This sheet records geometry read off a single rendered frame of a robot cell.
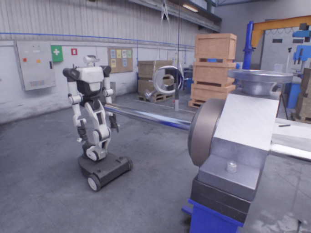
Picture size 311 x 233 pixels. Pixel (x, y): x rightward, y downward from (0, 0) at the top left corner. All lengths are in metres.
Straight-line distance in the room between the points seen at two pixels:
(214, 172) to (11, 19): 5.41
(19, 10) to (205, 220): 5.57
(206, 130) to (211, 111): 0.09
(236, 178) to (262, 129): 0.20
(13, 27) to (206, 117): 5.18
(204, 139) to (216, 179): 0.22
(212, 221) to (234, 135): 0.33
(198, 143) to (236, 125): 0.19
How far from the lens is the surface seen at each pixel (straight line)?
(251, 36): 8.36
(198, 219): 0.78
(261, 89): 0.79
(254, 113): 0.71
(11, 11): 5.58
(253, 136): 0.67
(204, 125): 0.77
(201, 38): 5.28
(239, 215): 0.66
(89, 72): 1.94
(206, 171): 0.61
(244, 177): 0.63
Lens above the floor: 1.47
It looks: 19 degrees down
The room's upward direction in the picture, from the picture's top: straight up
